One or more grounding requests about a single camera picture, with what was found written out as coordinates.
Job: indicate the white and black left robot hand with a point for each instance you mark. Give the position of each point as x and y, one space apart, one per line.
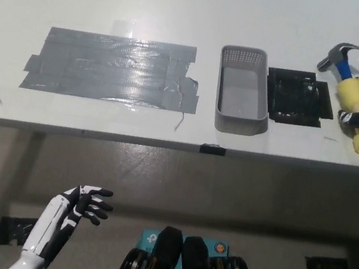
51 220

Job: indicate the black and teal robot body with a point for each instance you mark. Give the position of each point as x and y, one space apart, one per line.
193 265

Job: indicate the grey perforated plastic basket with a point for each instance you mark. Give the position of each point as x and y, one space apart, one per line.
240 113

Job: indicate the grey duct tape patch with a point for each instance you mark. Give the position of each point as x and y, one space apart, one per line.
108 69

